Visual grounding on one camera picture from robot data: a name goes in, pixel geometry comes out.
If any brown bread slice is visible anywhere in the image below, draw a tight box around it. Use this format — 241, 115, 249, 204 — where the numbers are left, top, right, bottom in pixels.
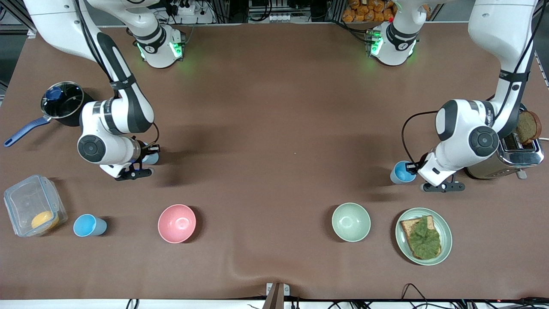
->
400, 215, 442, 261

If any green lettuce leaf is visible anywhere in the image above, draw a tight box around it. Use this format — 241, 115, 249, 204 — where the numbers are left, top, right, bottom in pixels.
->
407, 216, 441, 260

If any pale green plate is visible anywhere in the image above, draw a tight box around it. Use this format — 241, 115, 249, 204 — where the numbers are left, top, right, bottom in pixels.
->
395, 208, 452, 266

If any pink bowl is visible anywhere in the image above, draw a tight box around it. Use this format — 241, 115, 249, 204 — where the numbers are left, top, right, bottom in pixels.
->
158, 204, 197, 244

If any silver toaster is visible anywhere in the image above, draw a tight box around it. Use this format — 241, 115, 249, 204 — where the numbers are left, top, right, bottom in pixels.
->
465, 103, 544, 180

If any pale green bowl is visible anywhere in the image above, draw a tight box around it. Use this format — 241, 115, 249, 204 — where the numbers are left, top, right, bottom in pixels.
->
332, 203, 371, 242

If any glass lid with blue knob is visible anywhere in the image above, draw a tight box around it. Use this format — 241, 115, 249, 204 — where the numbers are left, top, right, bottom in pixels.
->
41, 82, 84, 119

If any yellow round food piece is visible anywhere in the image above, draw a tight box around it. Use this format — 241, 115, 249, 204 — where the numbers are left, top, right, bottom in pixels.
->
31, 210, 60, 230

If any dark toast slice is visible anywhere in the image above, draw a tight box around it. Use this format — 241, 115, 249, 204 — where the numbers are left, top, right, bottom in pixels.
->
515, 111, 542, 145

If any clear plastic food container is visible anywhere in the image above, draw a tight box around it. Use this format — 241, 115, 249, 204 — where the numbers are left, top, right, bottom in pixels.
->
3, 174, 68, 237

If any brown table cover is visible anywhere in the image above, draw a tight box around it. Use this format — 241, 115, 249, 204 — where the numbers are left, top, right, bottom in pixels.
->
0, 21, 549, 301

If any white power strip with plugs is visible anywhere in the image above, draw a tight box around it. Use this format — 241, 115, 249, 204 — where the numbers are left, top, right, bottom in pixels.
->
169, 0, 202, 16

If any bag of orange buns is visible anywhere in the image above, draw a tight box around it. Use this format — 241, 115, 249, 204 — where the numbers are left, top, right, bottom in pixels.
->
342, 0, 397, 23

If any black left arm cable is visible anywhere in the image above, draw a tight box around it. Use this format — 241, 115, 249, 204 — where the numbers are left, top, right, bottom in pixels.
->
402, 0, 547, 168

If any black saucepan with blue handle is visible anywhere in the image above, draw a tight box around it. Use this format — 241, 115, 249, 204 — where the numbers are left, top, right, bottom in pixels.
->
3, 81, 94, 147

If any thin black looped cable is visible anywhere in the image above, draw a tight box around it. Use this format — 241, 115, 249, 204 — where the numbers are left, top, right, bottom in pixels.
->
401, 283, 429, 301

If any metal bracket with post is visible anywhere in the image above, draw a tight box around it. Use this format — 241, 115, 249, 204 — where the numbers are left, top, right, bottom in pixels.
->
262, 282, 290, 309

